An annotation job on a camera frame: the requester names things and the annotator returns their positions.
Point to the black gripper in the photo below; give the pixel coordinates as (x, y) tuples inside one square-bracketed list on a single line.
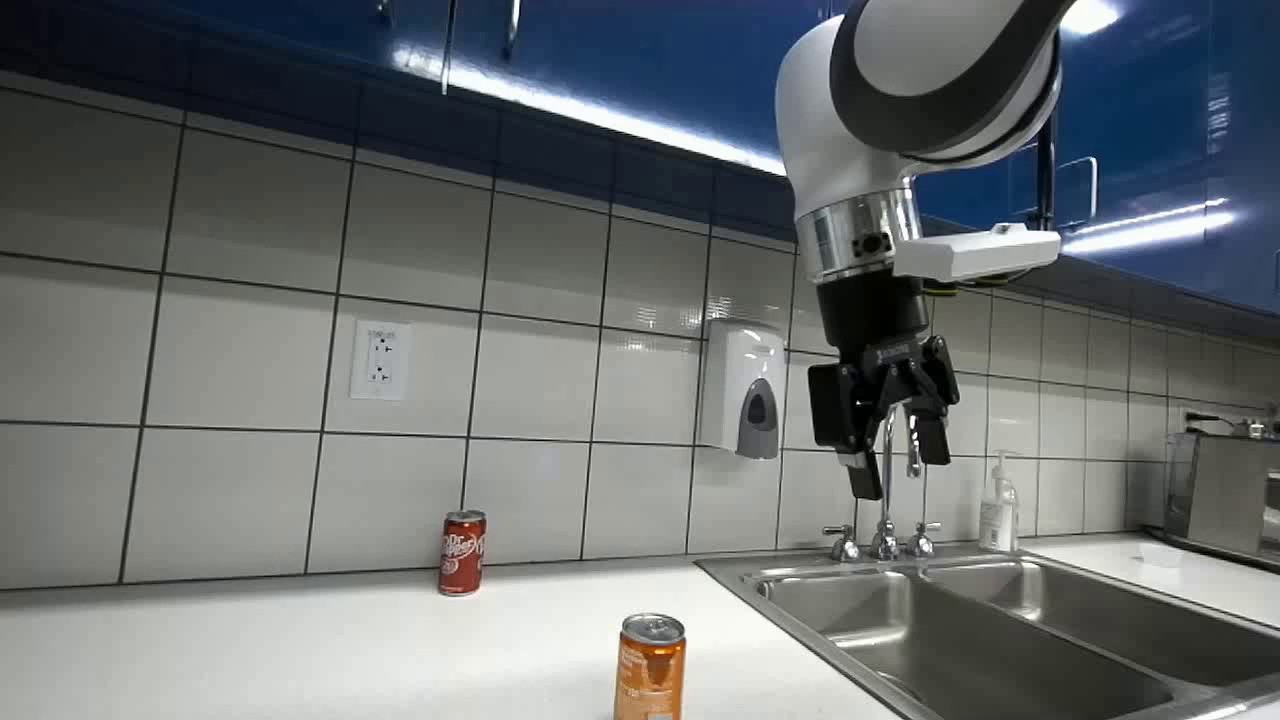
[(870, 315)]

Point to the orange soda can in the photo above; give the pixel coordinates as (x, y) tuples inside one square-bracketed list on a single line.
[(650, 673)]

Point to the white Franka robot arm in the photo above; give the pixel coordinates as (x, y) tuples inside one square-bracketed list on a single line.
[(855, 81)]

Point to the stainless steel double sink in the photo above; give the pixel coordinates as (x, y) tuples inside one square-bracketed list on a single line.
[(1014, 626)]

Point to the red soda can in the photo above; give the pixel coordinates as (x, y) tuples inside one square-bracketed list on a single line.
[(461, 553)]

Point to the chrome gooseneck faucet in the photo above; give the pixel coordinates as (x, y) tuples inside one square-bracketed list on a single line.
[(889, 526)]

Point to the clear pump soap bottle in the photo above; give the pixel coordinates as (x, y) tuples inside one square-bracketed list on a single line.
[(997, 512)]

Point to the silver countertop toaster oven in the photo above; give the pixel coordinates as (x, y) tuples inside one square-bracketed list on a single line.
[(1225, 493)]

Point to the white wall soap dispenser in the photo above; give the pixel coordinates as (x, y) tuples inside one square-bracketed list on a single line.
[(742, 386)]

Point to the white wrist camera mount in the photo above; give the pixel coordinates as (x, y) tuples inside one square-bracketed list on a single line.
[(985, 248)]

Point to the blue glossy wall cabinet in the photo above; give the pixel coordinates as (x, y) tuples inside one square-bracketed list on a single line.
[(641, 53)]

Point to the white wall power outlet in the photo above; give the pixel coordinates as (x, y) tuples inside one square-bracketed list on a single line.
[(380, 360)]

